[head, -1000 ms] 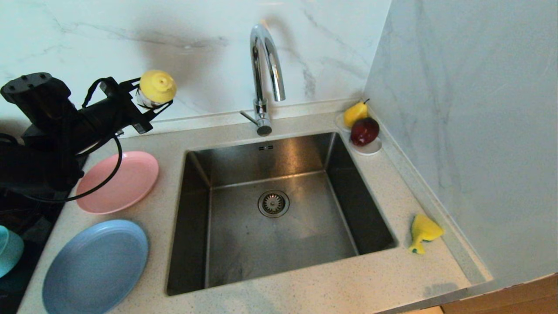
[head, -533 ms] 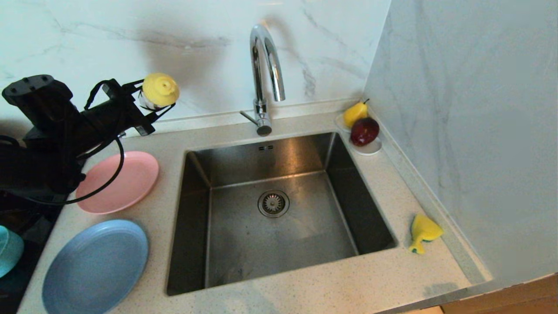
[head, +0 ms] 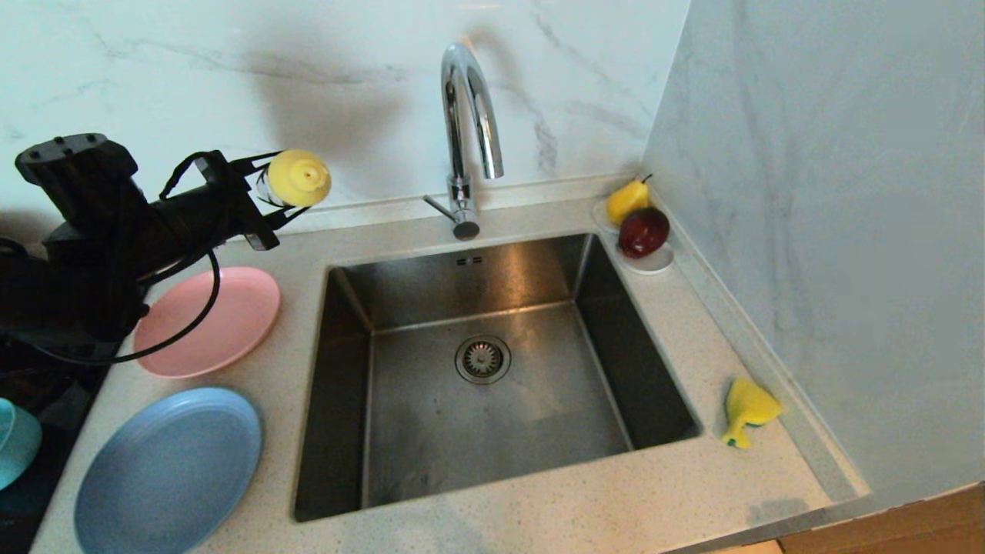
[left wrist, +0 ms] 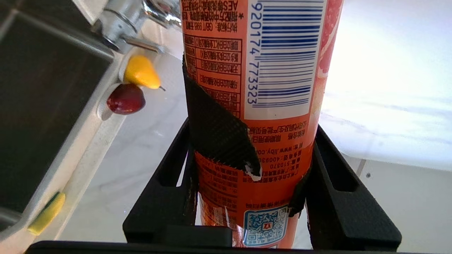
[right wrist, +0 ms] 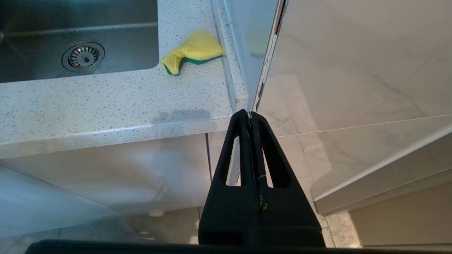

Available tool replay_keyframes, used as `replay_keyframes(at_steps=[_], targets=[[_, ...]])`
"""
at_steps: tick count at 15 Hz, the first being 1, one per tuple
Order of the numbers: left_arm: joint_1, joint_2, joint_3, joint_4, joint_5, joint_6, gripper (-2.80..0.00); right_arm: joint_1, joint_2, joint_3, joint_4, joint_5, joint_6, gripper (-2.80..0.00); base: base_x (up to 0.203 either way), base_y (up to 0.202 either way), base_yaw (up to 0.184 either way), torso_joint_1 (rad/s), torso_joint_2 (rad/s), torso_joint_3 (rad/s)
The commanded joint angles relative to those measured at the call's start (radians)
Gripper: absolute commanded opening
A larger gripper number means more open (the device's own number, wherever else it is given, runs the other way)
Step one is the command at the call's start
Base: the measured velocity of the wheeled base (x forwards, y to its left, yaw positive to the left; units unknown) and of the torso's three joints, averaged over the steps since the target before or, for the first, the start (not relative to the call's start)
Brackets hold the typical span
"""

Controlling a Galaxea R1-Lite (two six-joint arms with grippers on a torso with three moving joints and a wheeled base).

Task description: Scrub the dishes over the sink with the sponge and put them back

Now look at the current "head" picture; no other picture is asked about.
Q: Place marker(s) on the metal sink drain strainer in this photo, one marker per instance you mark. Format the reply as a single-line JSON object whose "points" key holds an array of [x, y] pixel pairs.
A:
{"points": [[483, 360]]}

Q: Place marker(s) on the blue plate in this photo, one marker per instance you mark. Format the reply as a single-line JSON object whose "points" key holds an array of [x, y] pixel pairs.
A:
{"points": [[169, 477]]}

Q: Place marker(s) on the dark red apple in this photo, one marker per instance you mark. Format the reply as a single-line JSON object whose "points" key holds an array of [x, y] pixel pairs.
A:
{"points": [[642, 233]]}

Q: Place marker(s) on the stainless steel sink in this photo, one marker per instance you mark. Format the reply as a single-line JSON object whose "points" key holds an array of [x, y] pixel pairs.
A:
{"points": [[500, 431]]}

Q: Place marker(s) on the black glass cooktop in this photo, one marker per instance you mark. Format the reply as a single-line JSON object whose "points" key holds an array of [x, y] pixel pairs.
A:
{"points": [[46, 400]]}

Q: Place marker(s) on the pink plate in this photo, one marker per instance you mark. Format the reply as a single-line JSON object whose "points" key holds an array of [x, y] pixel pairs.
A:
{"points": [[223, 323]]}

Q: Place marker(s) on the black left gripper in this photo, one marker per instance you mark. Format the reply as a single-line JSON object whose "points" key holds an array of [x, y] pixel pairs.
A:
{"points": [[138, 215]]}

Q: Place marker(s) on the yellow sponge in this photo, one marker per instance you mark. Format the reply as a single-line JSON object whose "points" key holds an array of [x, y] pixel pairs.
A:
{"points": [[750, 406]]}

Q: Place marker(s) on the orange dish soap bottle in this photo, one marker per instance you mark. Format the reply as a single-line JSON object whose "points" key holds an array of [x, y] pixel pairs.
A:
{"points": [[296, 178]]}

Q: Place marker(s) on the yellow pear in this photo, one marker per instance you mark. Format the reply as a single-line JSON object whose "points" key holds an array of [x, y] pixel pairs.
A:
{"points": [[625, 201]]}

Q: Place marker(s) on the teal cup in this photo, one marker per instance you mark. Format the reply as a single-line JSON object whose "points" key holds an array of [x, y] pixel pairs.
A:
{"points": [[19, 442]]}

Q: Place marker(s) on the chrome gooseneck faucet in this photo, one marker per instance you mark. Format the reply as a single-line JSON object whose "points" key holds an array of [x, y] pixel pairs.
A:
{"points": [[460, 192]]}

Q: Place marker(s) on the small white dish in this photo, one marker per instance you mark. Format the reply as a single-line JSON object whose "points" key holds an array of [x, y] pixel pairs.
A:
{"points": [[652, 266]]}

